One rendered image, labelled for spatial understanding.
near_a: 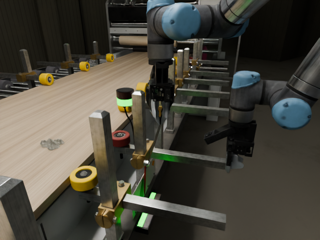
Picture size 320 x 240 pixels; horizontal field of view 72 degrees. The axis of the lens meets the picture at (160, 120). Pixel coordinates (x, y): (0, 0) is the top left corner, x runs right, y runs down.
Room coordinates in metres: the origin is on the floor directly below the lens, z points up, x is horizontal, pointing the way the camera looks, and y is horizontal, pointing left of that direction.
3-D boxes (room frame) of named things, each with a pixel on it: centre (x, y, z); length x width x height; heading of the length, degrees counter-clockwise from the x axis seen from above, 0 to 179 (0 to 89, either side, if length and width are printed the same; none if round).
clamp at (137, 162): (0.73, 0.07, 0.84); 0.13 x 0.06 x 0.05; 164
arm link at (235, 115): (0.66, -0.26, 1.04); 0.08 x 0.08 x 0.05
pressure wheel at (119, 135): (0.77, 0.16, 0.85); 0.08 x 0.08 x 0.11
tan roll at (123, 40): (3.12, -0.03, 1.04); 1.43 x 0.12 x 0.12; 74
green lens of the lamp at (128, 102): (0.72, 0.12, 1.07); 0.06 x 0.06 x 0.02
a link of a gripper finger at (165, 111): (0.65, -0.02, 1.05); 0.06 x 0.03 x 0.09; 5
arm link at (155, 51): (0.66, 0.00, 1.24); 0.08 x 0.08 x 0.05
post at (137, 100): (0.71, 0.07, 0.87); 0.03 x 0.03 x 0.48; 74
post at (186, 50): (1.67, -0.20, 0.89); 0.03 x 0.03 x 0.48; 74
